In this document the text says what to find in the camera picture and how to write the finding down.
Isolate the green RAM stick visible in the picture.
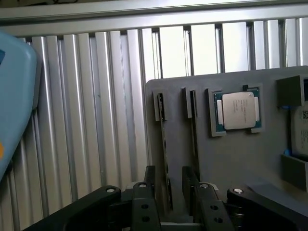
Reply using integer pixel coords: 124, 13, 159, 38
189, 90, 201, 217
157, 93, 174, 210

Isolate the light blue plastic box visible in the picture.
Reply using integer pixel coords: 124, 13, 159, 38
0, 30, 43, 184

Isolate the grey parts rack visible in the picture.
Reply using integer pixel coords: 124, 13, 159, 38
146, 65, 308, 231

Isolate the CPU with silver lid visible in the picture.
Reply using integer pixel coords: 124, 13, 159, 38
214, 90, 261, 133

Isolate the white disk drive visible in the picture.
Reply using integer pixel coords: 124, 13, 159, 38
289, 99, 308, 155

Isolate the aluminium frame rail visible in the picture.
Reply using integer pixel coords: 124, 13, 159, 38
0, 0, 308, 37

